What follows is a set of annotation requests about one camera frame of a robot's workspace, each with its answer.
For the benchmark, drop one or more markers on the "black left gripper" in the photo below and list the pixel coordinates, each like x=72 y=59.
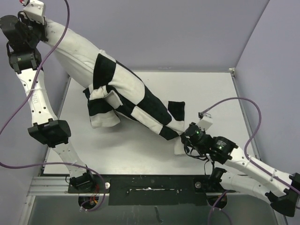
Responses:
x=24 y=19

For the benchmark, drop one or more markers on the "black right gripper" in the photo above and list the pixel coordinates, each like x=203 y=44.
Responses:
x=185 y=141

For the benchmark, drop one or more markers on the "black white checkered pillowcase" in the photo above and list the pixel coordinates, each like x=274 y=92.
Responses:
x=117 y=91

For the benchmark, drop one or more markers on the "white pillow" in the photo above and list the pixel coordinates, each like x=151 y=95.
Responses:
x=77 y=55

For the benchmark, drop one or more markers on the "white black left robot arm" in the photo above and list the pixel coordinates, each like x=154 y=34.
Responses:
x=24 y=58

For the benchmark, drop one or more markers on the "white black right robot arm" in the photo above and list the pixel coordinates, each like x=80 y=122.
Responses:
x=280 y=189

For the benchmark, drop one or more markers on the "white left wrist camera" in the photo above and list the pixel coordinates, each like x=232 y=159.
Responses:
x=34 y=10

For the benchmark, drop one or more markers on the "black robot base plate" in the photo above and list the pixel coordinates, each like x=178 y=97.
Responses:
x=154 y=190

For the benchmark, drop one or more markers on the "aluminium front frame rail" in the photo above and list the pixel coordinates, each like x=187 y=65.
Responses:
x=47 y=186

